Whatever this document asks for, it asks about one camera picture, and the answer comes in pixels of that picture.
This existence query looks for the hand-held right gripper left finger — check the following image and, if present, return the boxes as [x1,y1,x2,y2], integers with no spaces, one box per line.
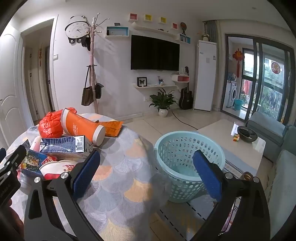
[24,150,102,241]

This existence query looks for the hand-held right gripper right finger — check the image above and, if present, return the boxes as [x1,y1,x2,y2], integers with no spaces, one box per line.
[192,150,271,241]

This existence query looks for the blue colourful snack pack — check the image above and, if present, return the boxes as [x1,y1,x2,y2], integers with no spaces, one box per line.
[20,148,58,178]

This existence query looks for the pink white bottle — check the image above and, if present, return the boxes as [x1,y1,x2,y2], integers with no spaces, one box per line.
[30,136,43,152]

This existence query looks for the white red noodle bowl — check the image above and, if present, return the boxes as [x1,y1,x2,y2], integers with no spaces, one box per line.
[39,159,80,181]

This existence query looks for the light blue plastic laundry basket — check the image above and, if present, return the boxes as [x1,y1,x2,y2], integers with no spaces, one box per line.
[154,131,226,203]

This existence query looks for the dark blue carton box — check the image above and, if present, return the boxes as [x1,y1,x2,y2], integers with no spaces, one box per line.
[39,136,86,153]

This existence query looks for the orange white cylinder container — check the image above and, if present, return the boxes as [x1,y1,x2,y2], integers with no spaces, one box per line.
[60,108,107,146]

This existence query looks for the orange plastic bag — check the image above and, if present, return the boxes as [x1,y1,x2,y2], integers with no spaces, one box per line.
[38,107,78,139]

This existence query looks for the orange snack packet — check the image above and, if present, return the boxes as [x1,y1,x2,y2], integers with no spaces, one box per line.
[95,119,124,137]

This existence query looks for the person's left hand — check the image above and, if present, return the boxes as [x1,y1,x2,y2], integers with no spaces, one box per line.
[0,199,25,241]

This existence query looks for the grey orange scale-pattern blanket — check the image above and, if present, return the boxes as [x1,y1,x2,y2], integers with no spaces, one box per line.
[5,113,162,241]

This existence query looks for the clear plastic container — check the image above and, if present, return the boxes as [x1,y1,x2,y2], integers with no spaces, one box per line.
[25,126,41,139]

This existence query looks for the brass metal knob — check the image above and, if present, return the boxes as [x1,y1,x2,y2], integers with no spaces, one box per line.
[240,171,253,182]

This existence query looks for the beige coffee table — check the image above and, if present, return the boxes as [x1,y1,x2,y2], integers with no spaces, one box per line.
[196,119,266,183]

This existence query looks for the clear acrylic stand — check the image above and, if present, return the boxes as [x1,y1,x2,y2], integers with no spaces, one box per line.
[230,122,241,136]

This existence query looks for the black ashtray bowl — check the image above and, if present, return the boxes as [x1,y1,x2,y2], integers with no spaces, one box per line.
[237,126,258,142]

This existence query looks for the white panel door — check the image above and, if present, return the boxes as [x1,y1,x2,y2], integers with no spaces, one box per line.
[0,34,34,144]

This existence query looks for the grey blue sofa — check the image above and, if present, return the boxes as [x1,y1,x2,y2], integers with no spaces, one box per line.
[245,111,296,237]

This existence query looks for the black acoustic guitar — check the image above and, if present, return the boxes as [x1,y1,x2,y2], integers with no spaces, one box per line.
[179,67,193,110]

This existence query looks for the brown tote bag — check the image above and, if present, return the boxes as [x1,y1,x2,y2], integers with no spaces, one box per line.
[81,66,95,106]

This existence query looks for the small black bag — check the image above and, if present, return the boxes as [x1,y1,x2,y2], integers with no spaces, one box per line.
[95,83,104,100]

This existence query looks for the white washing machine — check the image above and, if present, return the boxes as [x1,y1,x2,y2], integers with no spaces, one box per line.
[227,81,238,107]

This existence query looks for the potted green plant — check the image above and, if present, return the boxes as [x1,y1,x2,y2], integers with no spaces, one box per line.
[149,88,178,117]

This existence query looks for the white refrigerator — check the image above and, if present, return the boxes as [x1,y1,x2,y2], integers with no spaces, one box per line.
[193,40,217,112]

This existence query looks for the dark framed sliding glass door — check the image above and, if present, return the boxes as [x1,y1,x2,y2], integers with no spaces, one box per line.
[220,33,295,123]

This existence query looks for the red knot ornament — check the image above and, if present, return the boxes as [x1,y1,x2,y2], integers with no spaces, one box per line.
[232,48,242,77]

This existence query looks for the pink coat rack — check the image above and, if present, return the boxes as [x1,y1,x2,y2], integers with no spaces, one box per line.
[82,11,109,115]

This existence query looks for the black flat television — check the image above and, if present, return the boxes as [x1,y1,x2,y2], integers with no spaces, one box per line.
[131,35,180,71]

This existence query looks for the flower vase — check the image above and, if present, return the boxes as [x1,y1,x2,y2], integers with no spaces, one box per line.
[202,22,210,41]

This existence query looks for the grey green curtain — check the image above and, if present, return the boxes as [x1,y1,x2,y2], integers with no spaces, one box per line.
[206,20,219,42]

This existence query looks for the white box shelf blue interior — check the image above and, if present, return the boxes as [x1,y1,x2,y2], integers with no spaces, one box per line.
[105,26,129,39]

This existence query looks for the black floor cable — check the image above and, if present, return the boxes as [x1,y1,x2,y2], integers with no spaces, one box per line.
[171,111,199,130]

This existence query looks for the white red wall box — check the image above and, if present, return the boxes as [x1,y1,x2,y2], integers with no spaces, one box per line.
[171,74,189,84]

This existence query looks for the low white wall shelf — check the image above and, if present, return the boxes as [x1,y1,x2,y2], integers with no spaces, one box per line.
[132,83,177,90]

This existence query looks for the panda wall clock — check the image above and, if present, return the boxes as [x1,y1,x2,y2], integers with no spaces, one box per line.
[65,15,90,44]

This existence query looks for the long white wall shelf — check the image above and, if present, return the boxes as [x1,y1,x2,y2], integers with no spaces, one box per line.
[131,22,181,42]

